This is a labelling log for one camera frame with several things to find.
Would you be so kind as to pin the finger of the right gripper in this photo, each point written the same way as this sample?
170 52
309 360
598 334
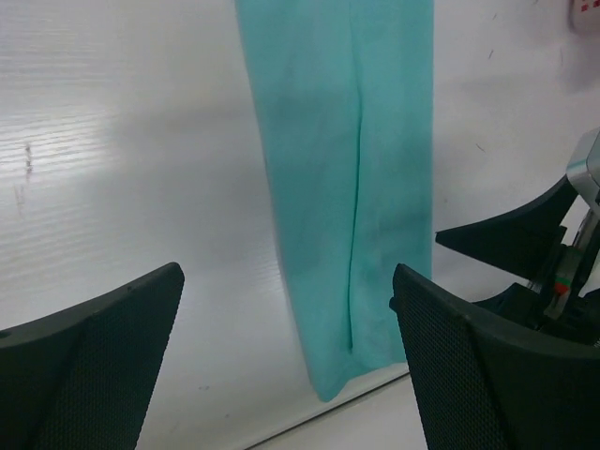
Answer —
519 241

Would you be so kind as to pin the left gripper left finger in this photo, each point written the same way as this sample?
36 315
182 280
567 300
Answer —
83 377

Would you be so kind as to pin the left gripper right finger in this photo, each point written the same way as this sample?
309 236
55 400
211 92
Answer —
483 382

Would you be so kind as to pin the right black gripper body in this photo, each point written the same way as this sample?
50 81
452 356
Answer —
552 304

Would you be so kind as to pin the teal t shirt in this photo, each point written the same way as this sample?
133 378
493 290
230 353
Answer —
343 94

